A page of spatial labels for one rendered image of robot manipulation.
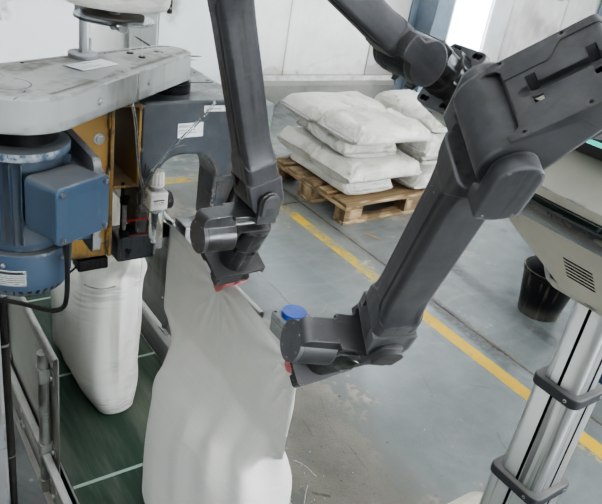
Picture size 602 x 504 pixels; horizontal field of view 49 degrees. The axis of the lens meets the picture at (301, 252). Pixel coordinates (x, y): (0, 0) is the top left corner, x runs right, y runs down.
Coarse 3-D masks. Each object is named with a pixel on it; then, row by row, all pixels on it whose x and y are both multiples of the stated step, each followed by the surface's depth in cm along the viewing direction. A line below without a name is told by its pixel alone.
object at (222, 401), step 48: (192, 288) 133; (192, 336) 137; (240, 336) 119; (192, 384) 131; (240, 384) 121; (288, 384) 106; (192, 432) 126; (240, 432) 120; (144, 480) 152; (192, 480) 127; (240, 480) 117; (288, 480) 123
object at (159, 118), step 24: (192, 72) 148; (168, 96) 128; (192, 96) 131; (216, 96) 133; (144, 120) 124; (168, 120) 127; (192, 120) 130; (216, 120) 133; (144, 144) 127; (168, 144) 129; (192, 144) 132; (216, 144) 136; (144, 168) 129; (216, 168) 138; (216, 192) 141; (144, 216) 134
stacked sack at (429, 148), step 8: (440, 136) 441; (400, 144) 443; (408, 144) 436; (416, 144) 433; (424, 144) 430; (432, 144) 428; (440, 144) 432; (416, 152) 434; (424, 152) 427; (432, 152) 430
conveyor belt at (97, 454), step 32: (64, 384) 193; (64, 416) 182; (96, 416) 184; (128, 416) 186; (64, 448) 172; (96, 448) 174; (128, 448) 175; (64, 480) 174; (96, 480) 164; (128, 480) 166
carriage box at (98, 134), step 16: (112, 112) 120; (80, 128) 119; (96, 128) 120; (112, 128) 122; (96, 144) 122; (112, 144) 123; (112, 160) 124; (112, 176) 126; (112, 192) 128; (80, 240) 129; (80, 256) 131
